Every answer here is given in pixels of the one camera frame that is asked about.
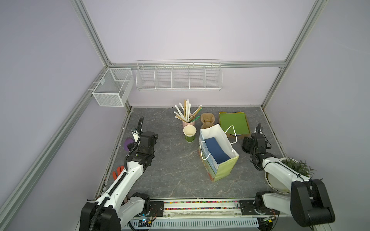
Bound black cup lid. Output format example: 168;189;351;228
242;137;253;154

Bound red handled tool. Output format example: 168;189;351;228
112;166;125;181

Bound wide white wire basket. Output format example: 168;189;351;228
136;61;223;91

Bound white wrapped straw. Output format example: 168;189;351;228
186;99;190;122

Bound green paper gift bag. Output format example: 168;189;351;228
198;124;240;182

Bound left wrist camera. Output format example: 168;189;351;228
132;129;140;142

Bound small white mesh basket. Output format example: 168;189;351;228
92;68;135;107

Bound cardboard tray with napkins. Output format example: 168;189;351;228
219;112;251;138

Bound dark blue paper napkin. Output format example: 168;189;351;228
205;138;230;164

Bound brown pulp cup carrier stack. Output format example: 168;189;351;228
200;113;215;129

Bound green paper cup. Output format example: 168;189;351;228
183;125;197;143

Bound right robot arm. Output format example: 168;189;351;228
242;132;336;227

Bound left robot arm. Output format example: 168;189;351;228
79;131;158;231

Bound pink metal straw bucket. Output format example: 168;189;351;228
182;120;195;128

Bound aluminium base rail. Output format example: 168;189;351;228
76;197;331;231

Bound potted green plant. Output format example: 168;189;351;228
262;157;315;194

